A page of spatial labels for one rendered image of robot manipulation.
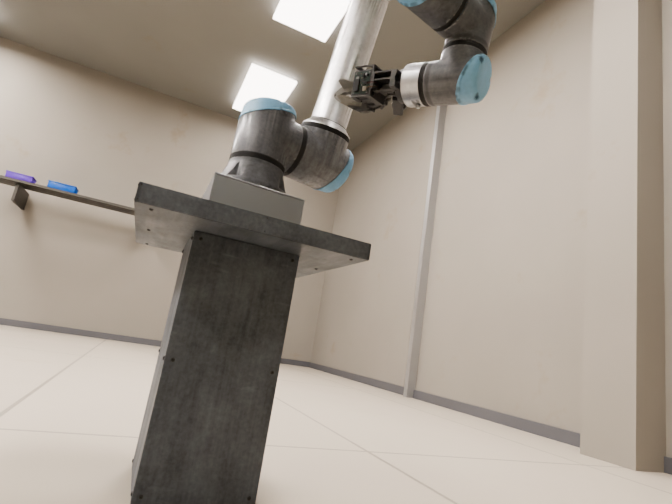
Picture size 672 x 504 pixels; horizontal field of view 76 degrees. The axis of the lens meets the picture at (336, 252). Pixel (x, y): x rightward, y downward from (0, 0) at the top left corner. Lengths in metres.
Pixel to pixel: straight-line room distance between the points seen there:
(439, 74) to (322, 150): 0.43
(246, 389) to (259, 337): 0.12
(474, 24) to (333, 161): 0.51
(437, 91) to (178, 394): 0.82
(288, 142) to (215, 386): 0.63
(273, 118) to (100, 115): 6.09
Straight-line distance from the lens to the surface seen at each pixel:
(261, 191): 1.06
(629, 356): 2.82
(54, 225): 6.79
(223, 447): 1.04
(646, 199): 3.07
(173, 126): 7.18
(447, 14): 0.96
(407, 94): 0.98
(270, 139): 1.16
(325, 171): 1.25
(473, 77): 0.93
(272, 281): 1.03
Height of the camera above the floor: 0.36
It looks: 12 degrees up
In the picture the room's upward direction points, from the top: 9 degrees clockwise
